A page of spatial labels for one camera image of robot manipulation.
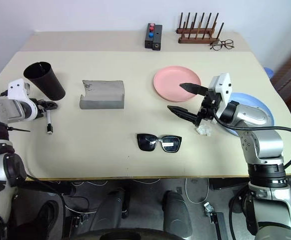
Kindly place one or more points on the plain black box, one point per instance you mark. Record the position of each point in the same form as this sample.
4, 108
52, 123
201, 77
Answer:
157, 40

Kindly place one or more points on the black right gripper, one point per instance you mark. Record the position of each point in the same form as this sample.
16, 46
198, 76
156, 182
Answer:
208, 106

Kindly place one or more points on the black shoe-like shape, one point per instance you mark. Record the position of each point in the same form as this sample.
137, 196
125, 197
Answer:
45, 212

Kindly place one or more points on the blue round container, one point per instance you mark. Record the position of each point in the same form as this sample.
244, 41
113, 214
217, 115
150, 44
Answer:
269, 72

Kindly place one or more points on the black box with coloured buttons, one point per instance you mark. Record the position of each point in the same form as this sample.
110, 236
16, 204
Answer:
149, 41

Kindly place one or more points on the white marker with black cap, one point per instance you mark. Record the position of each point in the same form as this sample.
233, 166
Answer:
49, 120

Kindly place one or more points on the dark rounded shape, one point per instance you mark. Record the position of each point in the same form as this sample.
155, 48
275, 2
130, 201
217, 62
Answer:
111, 208
176, 212

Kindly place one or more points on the thin dark-framed eyeglasses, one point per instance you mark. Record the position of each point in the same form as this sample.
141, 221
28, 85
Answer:
215, 46

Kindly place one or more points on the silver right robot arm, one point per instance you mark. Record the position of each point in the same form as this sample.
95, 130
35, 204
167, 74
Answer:
250, 114

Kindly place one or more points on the pink plate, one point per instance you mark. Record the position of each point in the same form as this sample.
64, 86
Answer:
170, 82

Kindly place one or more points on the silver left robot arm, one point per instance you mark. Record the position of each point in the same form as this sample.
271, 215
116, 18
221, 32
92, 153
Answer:
5, 110

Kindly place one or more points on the metal caster bracket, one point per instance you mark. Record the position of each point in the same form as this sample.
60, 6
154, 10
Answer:
208, 208

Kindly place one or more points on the black sunglasses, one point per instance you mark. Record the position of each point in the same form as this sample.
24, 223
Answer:
145, 142

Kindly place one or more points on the black flat bar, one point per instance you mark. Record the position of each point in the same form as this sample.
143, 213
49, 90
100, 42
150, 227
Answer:
218, 225

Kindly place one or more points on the blue plate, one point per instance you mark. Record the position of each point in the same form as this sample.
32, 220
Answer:
246, 98

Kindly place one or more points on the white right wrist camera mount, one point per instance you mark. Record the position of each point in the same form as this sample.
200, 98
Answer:
223, 86

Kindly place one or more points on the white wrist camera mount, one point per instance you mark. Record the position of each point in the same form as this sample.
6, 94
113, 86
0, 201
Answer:
223, 86
16, 90

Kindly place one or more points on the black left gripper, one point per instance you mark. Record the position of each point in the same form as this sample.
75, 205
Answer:
40, 108

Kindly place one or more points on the black zip tie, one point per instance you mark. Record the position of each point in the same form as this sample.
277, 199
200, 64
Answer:
18, 129

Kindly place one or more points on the wide dark round base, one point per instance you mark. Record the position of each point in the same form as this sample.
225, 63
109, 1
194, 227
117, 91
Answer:
133, 235

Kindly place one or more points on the brown wooden peg rack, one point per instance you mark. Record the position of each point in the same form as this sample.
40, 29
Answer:
198, 40

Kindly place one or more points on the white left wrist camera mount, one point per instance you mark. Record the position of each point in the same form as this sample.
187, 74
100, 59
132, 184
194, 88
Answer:
16, 90

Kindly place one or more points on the black plastic cup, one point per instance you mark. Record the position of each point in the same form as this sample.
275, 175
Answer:
48, 82

